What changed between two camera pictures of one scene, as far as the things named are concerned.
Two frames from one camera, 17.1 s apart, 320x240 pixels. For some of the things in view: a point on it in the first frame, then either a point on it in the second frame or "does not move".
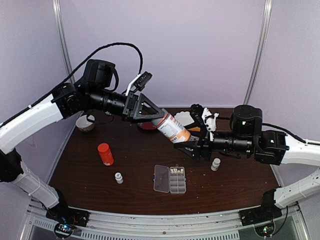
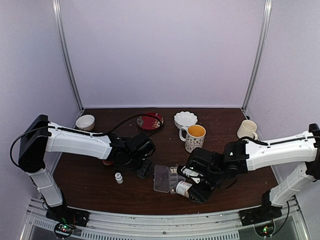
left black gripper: [130, 116] → [145, 170]
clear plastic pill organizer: [171, 179] does not move
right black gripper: [197, 152] → [201, 195]
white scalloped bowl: [185, 118] does not move
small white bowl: [82, 123] does not move
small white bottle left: [119, 178] does not move
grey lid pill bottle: [172, 128] → [182, 187]
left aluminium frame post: [57, 8] does not move
